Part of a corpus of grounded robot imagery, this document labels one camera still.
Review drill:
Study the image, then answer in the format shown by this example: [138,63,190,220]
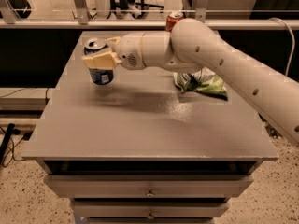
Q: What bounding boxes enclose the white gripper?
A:
[81,31,172,71]

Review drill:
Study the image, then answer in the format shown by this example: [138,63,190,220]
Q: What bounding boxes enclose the blue pepsi can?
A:
[83,37,114,85]

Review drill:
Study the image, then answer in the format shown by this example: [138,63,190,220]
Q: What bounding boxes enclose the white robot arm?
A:
[82,19,299,144]

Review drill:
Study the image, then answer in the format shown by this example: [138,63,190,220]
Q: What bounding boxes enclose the orange soda can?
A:
[165,11,184,32]

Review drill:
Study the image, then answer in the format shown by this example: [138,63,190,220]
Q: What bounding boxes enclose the green jalapeno chip bag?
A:
[173,68,228,100]

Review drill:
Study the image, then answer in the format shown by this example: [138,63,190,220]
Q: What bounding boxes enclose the grey drawer cabinet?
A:
[21,30,278,224]

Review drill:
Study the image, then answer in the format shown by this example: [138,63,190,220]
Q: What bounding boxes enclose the metal railing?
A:
[1,0,298,30]

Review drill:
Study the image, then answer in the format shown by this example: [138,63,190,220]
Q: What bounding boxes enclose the upper drawer knob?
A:
[146,189,155,198]

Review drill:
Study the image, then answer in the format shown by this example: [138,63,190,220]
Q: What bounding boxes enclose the drawer knob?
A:
[147,212,155,220]
[146,189,155,198]

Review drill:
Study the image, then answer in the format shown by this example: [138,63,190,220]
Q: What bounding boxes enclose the lower drawer knob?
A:
[147,212,155,220]

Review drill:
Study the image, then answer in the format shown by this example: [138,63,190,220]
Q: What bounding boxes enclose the black floor cable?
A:
[0,123,32,169]

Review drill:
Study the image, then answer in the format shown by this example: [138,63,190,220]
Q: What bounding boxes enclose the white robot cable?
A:
[268,16,296,77]

